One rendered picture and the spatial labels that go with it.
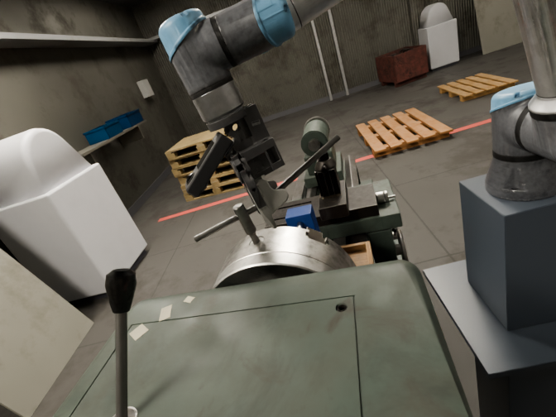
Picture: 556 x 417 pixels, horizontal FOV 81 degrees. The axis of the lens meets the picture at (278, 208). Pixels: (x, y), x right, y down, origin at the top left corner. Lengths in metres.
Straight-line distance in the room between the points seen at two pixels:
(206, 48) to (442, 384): 0.49
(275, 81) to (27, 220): 6.45
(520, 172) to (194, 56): 0.69
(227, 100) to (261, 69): 8.02
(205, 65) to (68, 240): 2.95
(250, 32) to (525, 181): 0.64
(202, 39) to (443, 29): 8.14
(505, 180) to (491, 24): 8.39
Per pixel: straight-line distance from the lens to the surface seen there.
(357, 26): 8.72
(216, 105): 0.54
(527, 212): 0.86
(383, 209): 1.26
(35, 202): 3.34
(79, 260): 3.46
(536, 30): 0.67
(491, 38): 9.17
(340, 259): 0.66
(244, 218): 0.62
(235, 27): 0.53
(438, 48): 8.56
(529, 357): 1.03
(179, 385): 0.45
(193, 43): 0.54
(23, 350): 3.07
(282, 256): 0.59
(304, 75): 8.57
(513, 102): 0.82
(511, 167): 0.88
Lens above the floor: 1.55
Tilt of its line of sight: 25 degrees down
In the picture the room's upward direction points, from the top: 20 degrees counter-clockwise
